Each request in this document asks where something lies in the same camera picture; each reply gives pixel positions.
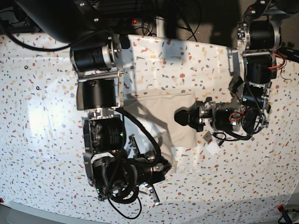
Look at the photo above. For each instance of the white metal stand leg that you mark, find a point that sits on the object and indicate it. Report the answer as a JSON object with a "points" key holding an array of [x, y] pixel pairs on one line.
{"points": [[160, 26]]}

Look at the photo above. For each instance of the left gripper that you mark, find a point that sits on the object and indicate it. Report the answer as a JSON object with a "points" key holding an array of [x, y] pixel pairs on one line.
{"points": [[223, 122]]}

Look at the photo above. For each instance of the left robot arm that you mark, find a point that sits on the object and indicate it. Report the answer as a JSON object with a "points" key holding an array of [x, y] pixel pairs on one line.
{"points": [[259, 40]]}

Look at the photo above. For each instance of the white printed T-shirt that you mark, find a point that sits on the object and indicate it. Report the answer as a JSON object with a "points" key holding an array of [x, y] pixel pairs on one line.
{"points": [[156, 114]]}

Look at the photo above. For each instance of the power strip with red switch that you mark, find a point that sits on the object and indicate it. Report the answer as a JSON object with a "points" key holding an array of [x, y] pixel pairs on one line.
{"points": [[129, 22]]}

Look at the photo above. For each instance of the red clamp bottom right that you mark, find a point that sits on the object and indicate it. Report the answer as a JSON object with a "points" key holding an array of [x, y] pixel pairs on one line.
{"points": [[284, 219]]}

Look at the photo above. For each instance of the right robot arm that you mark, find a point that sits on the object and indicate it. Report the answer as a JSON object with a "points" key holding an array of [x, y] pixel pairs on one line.
{"points": [[120, 154]]}

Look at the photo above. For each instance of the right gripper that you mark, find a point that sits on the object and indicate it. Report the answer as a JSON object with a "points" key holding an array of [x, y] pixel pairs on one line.
{"points": [[147, 176]]}

